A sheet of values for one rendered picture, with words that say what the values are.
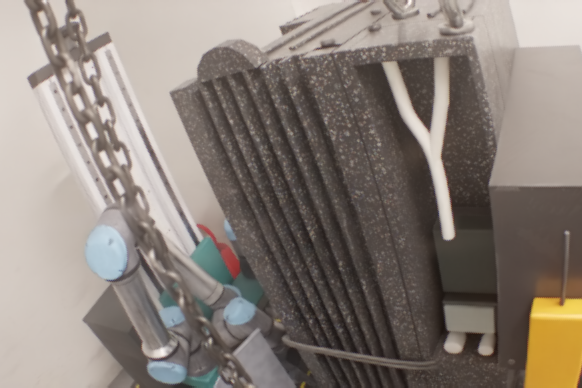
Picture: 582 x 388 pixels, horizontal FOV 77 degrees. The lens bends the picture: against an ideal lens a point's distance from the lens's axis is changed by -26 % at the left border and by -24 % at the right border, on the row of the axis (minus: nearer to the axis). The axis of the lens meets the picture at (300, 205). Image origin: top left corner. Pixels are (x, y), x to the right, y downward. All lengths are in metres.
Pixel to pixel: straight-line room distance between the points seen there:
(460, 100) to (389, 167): 0.13
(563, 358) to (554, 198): 0.21
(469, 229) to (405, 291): 0.13
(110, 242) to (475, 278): 0.76
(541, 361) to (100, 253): 0.91
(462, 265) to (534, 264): 0.20
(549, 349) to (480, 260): 0.19
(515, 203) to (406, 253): 0.23
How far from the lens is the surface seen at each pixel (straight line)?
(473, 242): 0.62
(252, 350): 1.03
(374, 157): 0.54
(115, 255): 1.06
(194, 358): 1.47
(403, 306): 0.69
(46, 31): 0.25
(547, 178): 0.43
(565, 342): 0.52
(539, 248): 0.46
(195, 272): 1.25
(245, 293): 1.72
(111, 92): 1.52
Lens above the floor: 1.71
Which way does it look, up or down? 29 degrees down
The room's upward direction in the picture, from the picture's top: 22 degrees counter-clockwise
